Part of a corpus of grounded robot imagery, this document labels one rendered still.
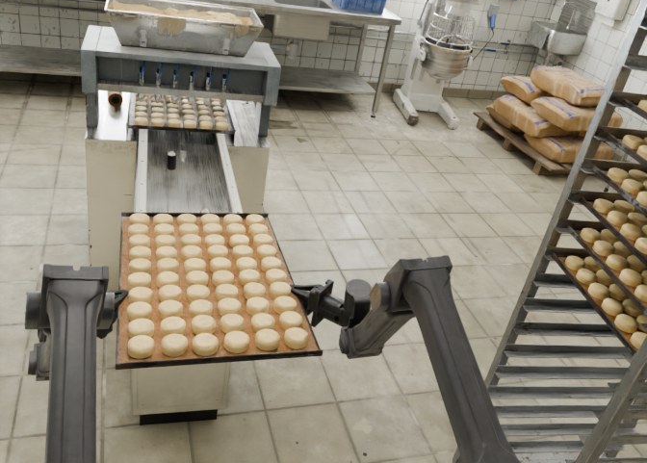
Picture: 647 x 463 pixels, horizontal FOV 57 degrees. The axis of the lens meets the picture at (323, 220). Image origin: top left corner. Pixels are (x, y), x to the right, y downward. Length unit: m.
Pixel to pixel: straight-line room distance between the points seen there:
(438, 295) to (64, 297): 0.48
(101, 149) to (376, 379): 1.48
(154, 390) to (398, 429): 0.97
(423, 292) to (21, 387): 1.99
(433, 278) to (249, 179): 1.76
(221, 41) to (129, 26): 0.33
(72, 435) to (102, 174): 1.91
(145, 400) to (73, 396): 1.60
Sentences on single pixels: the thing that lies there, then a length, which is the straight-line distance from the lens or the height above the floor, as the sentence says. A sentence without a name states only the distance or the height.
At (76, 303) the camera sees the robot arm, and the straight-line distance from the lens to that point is 0.77.
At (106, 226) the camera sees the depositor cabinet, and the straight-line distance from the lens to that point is 2.65.
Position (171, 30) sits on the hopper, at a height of 1.27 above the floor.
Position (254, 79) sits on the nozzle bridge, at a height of 1.10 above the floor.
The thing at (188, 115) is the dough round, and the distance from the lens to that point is 2.52.
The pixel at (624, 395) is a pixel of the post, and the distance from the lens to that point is 1.55.
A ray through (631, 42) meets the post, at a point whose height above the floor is 1.63.
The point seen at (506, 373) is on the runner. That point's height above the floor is 0.59.
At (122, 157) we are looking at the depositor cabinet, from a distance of 2.49.
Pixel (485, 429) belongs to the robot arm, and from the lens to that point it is 0.78.
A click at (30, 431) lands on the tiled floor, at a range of 2.47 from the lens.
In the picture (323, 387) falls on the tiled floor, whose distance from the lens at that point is 2.62.
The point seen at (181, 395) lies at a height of 0.18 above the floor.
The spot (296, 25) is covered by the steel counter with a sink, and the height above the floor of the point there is 0.72.
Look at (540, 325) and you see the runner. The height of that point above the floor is 0.78.
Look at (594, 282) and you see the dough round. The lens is 1.73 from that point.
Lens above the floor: 1.86
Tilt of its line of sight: 30 degrees down
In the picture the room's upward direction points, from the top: 11 degrees clockwise
